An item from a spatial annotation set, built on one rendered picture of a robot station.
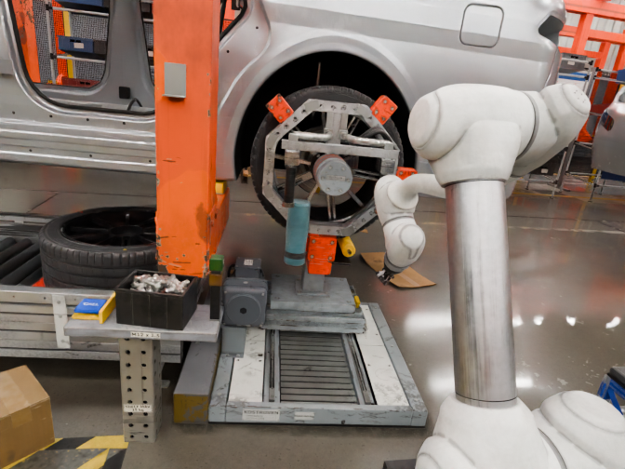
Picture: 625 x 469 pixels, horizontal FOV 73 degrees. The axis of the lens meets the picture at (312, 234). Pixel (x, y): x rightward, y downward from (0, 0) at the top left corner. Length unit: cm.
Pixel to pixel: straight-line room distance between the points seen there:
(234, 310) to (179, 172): 60
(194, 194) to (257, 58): 70
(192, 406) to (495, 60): 180
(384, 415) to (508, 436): 96
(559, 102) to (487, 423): 55
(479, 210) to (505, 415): 33
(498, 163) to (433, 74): 121
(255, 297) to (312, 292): 45
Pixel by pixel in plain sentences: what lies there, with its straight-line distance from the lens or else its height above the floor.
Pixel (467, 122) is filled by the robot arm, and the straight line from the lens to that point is 75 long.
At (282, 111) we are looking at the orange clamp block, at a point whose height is 107.
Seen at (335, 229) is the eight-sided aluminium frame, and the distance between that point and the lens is 178.
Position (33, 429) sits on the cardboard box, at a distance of 165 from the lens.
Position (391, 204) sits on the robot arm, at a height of 85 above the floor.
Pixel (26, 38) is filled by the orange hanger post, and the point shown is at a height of 132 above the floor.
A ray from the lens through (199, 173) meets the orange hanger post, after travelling 135.
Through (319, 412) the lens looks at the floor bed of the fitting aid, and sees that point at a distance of 164.
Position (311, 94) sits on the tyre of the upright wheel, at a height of 114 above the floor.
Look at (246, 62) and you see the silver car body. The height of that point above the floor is 123.
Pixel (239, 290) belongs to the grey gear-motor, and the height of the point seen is 40.
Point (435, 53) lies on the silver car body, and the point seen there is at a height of 135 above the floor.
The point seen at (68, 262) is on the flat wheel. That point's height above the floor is 45.
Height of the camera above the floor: 115
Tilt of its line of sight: 19 degrees down
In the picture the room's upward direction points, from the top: 6 degrees clockwise
